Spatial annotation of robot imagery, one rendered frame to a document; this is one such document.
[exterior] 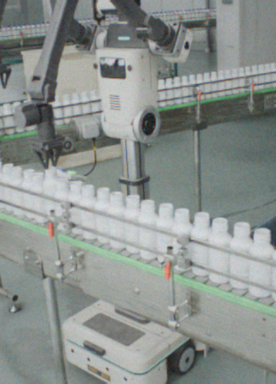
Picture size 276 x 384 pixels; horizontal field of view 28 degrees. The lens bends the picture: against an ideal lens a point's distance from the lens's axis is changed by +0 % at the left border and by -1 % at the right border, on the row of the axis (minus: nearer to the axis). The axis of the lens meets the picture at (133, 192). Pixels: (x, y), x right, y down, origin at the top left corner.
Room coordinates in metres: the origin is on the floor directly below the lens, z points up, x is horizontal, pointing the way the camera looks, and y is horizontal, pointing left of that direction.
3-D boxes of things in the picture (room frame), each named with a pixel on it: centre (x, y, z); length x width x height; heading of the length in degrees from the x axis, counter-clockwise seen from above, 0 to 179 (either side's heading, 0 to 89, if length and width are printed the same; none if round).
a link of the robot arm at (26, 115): (1.71, 0.29, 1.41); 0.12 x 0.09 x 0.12; 138
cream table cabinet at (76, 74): (6.10, 0.46, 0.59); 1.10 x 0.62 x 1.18; 119
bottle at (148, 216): (1.46, -0.04, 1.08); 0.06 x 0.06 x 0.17
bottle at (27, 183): (1.83, 0.35, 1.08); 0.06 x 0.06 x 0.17
